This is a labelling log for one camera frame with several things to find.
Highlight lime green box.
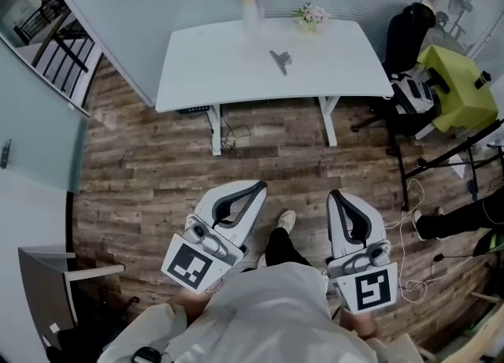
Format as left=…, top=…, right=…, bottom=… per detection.
left=416, top=44, right=499, bottom=134

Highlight person's left forearm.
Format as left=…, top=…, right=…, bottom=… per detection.
left=172, top=286, right=217, bottom=329

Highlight black strap device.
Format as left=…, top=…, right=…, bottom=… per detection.
left=132, top=346, right=161, bottom=363

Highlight white paper sheet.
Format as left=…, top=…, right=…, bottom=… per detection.
left=448, top=154, right=472, bottom=180

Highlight person's right forearm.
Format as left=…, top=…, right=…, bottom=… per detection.
left=339, top=306, right=380, bottom=341

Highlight person's white shoe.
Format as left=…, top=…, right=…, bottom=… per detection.
left=275, top=209, right=298, bottom=235

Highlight grey open cabinet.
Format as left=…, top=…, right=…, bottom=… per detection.
left=17, top=245, right=125, bottom=350

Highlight white table leg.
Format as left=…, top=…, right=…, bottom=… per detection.
left=317, top=95, right=340, bottom=148
left=207, top=103, right=224, bottom=157

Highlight black cables under table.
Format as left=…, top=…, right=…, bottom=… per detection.
left=219, top=114, right=252, bottom=154

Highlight black door handle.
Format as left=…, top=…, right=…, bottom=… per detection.
left=0, top=139, right=13, bottom=169

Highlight pink flower bouquet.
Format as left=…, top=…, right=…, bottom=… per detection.
left=291, top=2, right=332, bottom=34

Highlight black metal railing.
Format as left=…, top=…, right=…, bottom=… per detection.
left=13, top=0, right=98, bottom=99

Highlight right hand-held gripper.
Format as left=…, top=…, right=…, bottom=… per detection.
left=324, top=190, right=399, bottom=314

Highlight black office chair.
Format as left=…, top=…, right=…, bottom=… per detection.
left=351, top=2, right=439, bottom=157

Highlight person's black trouser leg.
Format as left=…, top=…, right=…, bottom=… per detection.
left=265, top=226, right=313, bottom=269

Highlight white cable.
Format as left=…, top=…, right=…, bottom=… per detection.
left=395, top=178, right=429, bottom=304

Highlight person's white shirt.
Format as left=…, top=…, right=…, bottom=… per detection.
left=98, top=261, right=427, bottom=363

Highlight white vase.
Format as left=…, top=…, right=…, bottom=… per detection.
left=243, top=0, right=266, bottom=32

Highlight white device box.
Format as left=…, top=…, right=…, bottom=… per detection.
left=389, top=72, right=436, bottom=117

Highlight frosted glass door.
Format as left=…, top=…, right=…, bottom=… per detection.
left=0, top=38, right=91, bottom=195

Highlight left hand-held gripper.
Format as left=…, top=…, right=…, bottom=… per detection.
left=160, top=180, right=268, bottom=294

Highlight black tripod stand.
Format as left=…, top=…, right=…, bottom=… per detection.
left=393, top=117, right=504, bottom=213

